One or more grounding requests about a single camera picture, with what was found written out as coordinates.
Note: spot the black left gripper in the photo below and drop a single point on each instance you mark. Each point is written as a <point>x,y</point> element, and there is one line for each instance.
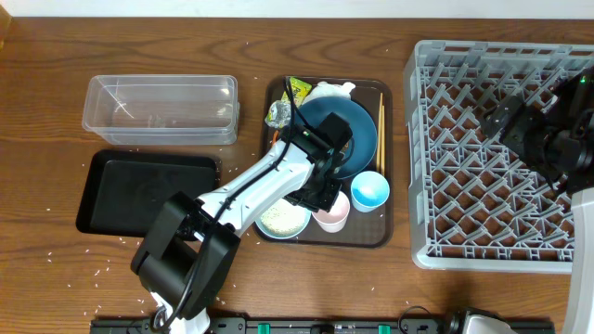
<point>323,200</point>

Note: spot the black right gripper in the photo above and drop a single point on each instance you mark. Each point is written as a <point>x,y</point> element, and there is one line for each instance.
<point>515,136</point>

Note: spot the pink cup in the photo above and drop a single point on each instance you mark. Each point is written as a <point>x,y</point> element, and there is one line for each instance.
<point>335,219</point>

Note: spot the light blue cup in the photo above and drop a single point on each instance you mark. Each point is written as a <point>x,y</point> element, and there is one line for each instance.
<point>369,190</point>

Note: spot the dark blue plate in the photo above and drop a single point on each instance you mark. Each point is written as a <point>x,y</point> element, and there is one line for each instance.
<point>363,128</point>

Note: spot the yellow green snack wrapper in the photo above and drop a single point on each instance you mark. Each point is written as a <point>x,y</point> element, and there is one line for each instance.
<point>279,113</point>

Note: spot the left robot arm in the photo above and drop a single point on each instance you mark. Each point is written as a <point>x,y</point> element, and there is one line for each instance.
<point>186,255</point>

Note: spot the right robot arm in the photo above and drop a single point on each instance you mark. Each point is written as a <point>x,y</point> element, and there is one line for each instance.
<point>579,186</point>

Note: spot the grey dishwasher rack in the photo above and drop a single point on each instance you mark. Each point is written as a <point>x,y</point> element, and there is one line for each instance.
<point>472,204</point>

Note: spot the light blue rice bowl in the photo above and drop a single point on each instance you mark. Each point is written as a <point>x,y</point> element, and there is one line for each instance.
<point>283,220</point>

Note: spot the brown serving tray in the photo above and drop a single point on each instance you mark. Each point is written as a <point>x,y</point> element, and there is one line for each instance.
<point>362,229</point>

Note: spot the crumpled white napkin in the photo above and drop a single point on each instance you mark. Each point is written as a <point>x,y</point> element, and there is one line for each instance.
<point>324,89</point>

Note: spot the wooden chopstick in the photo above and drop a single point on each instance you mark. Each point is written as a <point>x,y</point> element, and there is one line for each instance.
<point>379,136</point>
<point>382,149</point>

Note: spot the black plastic tray bin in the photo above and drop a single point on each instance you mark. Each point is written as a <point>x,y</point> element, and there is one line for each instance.
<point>124,191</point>

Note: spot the clear plastic bin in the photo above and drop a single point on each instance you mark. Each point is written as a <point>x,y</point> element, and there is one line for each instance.
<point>163,109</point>

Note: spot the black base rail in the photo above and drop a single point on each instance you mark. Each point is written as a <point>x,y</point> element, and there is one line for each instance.
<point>239,325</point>

